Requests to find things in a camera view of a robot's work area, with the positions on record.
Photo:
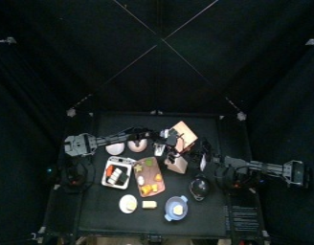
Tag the small white plate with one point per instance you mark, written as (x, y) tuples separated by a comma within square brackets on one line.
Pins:
[(124, 204)]

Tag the small green toy vegetable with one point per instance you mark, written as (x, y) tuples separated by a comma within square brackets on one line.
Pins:
[(149, 162)]

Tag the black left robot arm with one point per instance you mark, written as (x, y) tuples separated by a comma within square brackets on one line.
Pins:
[(105, 140)]

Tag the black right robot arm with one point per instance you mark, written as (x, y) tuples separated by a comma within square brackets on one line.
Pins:
[(267, 169)]

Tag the yellow toy corn piece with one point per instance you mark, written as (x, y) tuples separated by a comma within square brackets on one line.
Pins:
[(158, 177), (156, 188)]

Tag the white toy egg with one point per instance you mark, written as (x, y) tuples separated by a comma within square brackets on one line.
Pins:
[(141, 180)]

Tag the dark green sushi roll toy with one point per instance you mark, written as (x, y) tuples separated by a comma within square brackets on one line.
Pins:
[(124, 178)]

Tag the white bowl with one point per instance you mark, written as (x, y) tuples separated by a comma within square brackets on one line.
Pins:
[(116, 149)]

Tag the yellow toy food piece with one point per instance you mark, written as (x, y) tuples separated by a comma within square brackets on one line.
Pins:
[(178, 209)]

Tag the orange salmon sushi toy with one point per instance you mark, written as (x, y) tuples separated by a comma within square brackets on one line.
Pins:
[(109, 170)]

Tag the wooden knife block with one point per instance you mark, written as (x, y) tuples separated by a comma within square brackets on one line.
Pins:
[(177, 164)]

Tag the pink plastic tray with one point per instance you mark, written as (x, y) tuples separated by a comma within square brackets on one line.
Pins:
[(150, 170)]

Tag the green toy star fruit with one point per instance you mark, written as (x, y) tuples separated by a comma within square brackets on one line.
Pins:
[(138, 168)]

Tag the blue bowl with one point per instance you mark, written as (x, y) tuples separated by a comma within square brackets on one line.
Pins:
[(169, 210)]

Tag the toy cleaver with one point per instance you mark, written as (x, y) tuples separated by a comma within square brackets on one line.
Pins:
[(180, 147)]

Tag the white rice sushi roll toy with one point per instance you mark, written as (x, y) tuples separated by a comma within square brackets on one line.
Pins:
[(116, 175)]

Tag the black cooking pot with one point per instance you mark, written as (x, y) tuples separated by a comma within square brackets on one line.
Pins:
[(200, 187)]

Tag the yellow toy butter block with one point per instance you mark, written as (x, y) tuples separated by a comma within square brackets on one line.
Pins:
[(149, 204)]

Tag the wooden cutting board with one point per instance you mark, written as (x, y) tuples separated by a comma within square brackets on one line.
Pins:
[(188, 132)]

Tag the yellow toy pepper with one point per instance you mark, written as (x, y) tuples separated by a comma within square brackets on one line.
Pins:
[(146, 189)]

